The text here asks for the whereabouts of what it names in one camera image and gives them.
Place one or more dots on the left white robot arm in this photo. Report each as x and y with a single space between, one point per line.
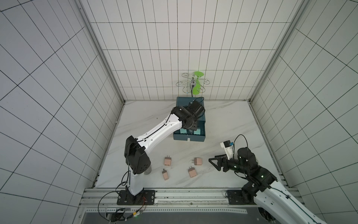
137 150

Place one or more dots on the teal drawer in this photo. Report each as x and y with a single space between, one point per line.
190 136

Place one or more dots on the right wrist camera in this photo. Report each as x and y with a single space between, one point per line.
228 147

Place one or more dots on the metal base rail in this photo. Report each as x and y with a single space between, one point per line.
104 200

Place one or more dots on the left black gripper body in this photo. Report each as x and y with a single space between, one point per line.
193 126

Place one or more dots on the pink plug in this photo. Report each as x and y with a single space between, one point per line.
192 172
167 161
165 175
197 161

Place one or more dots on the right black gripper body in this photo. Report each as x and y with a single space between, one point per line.
223 162

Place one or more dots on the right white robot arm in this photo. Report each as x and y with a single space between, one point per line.
264 189

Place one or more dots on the green leaf ornament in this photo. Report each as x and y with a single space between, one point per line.
196 86

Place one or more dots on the teal drawer cabinet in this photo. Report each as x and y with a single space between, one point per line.
179 111

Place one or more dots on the silver cup tree stand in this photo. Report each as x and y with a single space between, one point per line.
186 85

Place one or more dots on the dark mesh cup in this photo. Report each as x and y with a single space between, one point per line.
148 170

